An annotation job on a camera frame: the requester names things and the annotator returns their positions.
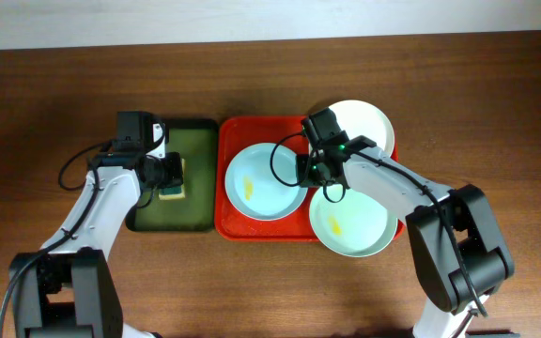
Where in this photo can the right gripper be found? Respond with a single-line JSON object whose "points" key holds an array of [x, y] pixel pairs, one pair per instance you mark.
{"points": [[303, 178]]}

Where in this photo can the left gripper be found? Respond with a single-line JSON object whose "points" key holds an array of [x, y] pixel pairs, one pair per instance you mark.
{"points": [[172, 170]]}

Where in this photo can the yellow green sponge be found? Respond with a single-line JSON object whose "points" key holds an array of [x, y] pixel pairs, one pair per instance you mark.
{"points": [[174, 192]]}

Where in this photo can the light blue plate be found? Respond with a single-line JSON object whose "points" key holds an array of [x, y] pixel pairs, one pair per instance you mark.
{"points": [[254, 191]]}

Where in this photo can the light green plate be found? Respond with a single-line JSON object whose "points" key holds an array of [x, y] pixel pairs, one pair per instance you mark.
{"points": [[356, 226]]}

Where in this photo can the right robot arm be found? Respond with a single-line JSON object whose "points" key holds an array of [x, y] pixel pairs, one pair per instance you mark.
{"points": [[458, 249]]}

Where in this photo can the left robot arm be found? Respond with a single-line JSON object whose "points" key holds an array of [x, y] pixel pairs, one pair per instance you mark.
{"points": [[65, 289]]}

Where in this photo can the dark green tray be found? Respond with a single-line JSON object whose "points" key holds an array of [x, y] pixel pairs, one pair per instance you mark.
{"points": [[196, 140]]}

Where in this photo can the red plastic tray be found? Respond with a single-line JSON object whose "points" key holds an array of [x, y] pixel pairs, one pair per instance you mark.
{"points": [[235, 134]]}

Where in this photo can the white plate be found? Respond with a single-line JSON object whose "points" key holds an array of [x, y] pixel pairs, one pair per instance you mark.
{"points": [[361, 118]]}

